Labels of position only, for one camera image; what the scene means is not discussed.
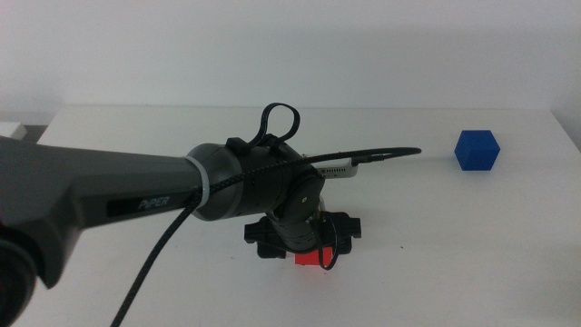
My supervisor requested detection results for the red cube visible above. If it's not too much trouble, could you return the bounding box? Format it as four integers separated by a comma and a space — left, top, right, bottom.
294, 248, 335, 267

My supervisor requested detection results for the blue cube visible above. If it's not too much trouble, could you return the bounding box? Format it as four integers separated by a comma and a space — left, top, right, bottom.
454, 129, 501, 172

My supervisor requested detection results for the white side table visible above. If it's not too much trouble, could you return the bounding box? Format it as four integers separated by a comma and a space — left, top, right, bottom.
0, 121, 28, 142

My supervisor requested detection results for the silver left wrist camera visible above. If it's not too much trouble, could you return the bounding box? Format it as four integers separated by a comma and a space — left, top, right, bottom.
316, 162, 360, 180

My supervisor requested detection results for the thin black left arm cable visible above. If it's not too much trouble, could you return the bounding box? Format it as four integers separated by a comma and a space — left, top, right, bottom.
225, 102, 341, 272

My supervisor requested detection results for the braided black left arm cable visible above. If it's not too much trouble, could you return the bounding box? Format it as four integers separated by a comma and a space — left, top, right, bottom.
110, 146, 423, 327

